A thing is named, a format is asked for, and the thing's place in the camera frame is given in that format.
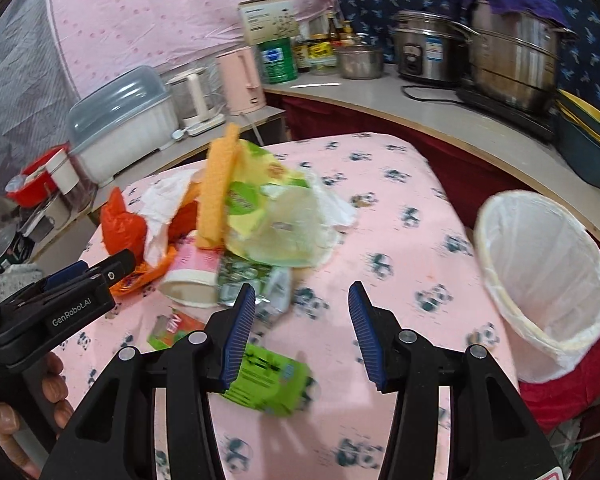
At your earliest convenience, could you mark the small green red packet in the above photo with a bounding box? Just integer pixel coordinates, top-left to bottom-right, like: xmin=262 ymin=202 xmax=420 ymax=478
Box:
xmin=147 ymin=310 xmax=206 ymax=351

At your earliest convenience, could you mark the green can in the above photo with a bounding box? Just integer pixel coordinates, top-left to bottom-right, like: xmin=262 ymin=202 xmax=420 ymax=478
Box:
xmin=257 ymin=37 xmax=299 ymax=85

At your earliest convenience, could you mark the green cardboard box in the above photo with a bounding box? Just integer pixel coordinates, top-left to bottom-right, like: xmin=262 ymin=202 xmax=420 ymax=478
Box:
xmin=222 ymin=342 xmax=313 ymax=417

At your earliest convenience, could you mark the grey mesh cloth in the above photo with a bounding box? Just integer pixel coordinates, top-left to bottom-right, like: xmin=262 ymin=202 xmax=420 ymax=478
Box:
xmin=0 ymin=0 xmax=81 ymax=166

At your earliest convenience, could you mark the orange plastic bag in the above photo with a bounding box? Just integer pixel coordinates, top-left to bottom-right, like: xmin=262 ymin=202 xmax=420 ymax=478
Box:
xmin=100 ymin=187 xmax=148 ymax=261

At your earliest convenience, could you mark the green white wrapper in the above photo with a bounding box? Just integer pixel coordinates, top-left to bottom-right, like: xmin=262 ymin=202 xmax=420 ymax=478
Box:
xmin=215 ymin=255 xmax=293 ymax=326

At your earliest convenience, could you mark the pink panda tablecloth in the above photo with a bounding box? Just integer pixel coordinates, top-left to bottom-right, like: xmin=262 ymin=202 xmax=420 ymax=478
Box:
xmin=57 ymin=132 xmax=523 ymax=480

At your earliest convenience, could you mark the orange snack wrapper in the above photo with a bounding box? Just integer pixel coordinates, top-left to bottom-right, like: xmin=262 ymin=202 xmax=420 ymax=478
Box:
xmin=110 ymin=245 xmax=178 ymax=298

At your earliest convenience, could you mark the red cloth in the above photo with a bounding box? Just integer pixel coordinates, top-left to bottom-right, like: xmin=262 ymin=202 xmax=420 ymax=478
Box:
xmin=520 ymin=345 xmax=600 ymax=431

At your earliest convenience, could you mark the teal basin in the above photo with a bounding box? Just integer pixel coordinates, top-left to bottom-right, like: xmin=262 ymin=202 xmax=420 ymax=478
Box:
xmin=555 ymin=90 xmax=600 ymax=191

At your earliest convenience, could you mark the person's left hand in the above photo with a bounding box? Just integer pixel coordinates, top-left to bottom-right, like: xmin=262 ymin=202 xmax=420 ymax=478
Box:
xmin=0 ymin=351 xmax=74 ymax=479

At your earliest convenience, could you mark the steel rice cooker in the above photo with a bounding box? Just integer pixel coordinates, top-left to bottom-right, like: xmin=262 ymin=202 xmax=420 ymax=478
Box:
xmin=392 ymin=10 xmax=473 ymax=86

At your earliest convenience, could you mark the pink paper cup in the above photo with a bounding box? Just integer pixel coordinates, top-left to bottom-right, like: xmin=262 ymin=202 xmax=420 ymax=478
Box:
xmin=158 ymin=242 xmax=226 ymax=308

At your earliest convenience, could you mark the large steel pot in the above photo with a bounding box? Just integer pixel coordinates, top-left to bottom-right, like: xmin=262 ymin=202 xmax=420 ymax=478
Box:
xmin=460 ymin=0 xmax=578 ymax=113

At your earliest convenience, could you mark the black power cord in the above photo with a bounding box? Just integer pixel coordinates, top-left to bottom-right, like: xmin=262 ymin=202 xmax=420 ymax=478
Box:
xmin=401 ymin=85 xmax=466 ymax=107

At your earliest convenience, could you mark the yellow lid jar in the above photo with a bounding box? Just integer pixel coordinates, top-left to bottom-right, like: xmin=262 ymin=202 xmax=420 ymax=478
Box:
xmin=307 ymin=34 xmax=338 ymax=73

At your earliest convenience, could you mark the pink electric kettle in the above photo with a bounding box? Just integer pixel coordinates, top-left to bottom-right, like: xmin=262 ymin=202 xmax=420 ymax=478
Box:
xmin=215 ymin=46 xmax=268 ymax=117

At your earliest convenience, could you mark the pink dotted cloth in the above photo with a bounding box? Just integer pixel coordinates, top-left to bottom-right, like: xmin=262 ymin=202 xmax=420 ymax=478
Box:
xmin=45 ymin=0 xmax=338 ymax=96

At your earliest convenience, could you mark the red container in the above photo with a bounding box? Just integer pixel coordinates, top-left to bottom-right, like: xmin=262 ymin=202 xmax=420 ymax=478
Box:
xmin=5 ymin=145 xmax=68 ymax=207

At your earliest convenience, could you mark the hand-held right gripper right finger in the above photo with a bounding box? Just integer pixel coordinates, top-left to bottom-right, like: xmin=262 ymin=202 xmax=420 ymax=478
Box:
xmin=348 ymin=281 xmax=561 ymax=480

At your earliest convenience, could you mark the white plastic bag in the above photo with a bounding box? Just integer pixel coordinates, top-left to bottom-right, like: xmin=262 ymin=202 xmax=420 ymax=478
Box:
xmin=474 ymin=190 xmax=600 ymax=383
xmin=127 ymin=167 xmax=206 ymax=266

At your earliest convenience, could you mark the orange knitted cloth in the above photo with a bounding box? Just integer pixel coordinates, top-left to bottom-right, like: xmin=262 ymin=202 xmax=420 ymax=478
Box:
xmin=196 ymin=122 xmax=241 ymax=251

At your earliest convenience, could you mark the steel lidded bowl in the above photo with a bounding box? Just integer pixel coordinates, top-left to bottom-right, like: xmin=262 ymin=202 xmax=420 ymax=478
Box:
xmin=333 ymin=44 xmax=385 ymax=80

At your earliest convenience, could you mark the green yellow plastic bag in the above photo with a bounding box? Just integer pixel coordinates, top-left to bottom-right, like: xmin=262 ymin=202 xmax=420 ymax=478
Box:
xmin=225 ymin=140 xmax=338 ymax=268

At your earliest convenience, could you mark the white dish box grey lid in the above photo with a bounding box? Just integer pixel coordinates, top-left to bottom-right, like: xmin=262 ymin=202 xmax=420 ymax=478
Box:
xmin=65 ymin=66 xmax=178 ymax=183

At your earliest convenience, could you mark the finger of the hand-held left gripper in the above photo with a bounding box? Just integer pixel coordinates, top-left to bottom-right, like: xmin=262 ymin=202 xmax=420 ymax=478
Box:
xmin=82 ymin=249 xmax=137 ymax=292
xmin=42 ymin=259 xmax=90 ymax=288

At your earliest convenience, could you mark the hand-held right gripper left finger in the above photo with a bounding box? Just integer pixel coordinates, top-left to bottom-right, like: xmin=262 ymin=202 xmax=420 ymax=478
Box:
xmin=40 ymin=282 xmax=257 ymax=480

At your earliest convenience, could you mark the black induction cooker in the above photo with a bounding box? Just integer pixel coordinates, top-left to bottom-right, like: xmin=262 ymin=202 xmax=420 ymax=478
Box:
xmin=455 ymin=85 xmax=561 ymax=143

